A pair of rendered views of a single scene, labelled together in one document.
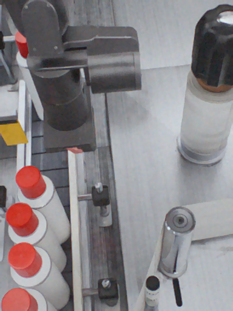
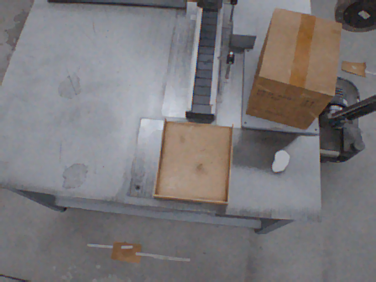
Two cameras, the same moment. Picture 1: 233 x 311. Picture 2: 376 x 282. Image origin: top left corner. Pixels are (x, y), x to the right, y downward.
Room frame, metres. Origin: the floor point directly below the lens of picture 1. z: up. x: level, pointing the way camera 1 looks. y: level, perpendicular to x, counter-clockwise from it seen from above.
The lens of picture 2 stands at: (1.69, 0.12, 1.98)
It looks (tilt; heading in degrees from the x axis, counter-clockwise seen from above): 69 degrees down; 186
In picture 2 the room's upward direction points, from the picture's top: 1 degrees counter-clockwise
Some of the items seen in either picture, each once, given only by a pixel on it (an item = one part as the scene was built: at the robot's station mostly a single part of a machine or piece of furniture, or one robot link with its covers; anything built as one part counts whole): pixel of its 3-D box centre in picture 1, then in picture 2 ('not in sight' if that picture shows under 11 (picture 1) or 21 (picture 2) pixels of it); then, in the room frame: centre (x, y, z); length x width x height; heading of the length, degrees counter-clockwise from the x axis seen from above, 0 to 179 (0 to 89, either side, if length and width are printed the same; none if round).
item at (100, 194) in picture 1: (101, 198); not in sight; (0.31, 0.04, 0.89); 0.03 x 0.03 x 0.12; 89
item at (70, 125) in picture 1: (65, 104); not in sight; (0.34, 0.06, 1.13); 0.10 x 0.07 x 0.07; 179
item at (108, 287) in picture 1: (98, 292); not in sight; (0.16, 0.05, 0.89); 0.06 x 0.03 x 0.12; 89
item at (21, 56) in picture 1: (39, 78); not in sight; (0.52, 0.12, 0.98); 0.05 x 0.05 x 0.20
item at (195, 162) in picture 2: not in sight; (195, 159); (1.32, 0.11, 0.85); 0.30 x 0.26 x 0.04; 179
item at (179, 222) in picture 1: (176, 245); not in sight; (0.19, -0.07, 0.97); 0.05 x 0.05 x 0.19
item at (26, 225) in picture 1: (37, 241); not in sight; (0.21, 0.13, 0.98); 0.05 x 0.05 x 0.20
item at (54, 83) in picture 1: (60, 71); not in sight; (0.34, 0.05, 1.19); 0.07 x 0.06 x 0.07; 87
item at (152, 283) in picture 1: (151, 299); not in sight; (0.12, -0.02, 0.97); 0.02 x 0.02 x 0.19
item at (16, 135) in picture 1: (12, 132); not in sight; (0.33, 0.14, 1.09); 0.03 x 0.01 x 0.06; 89
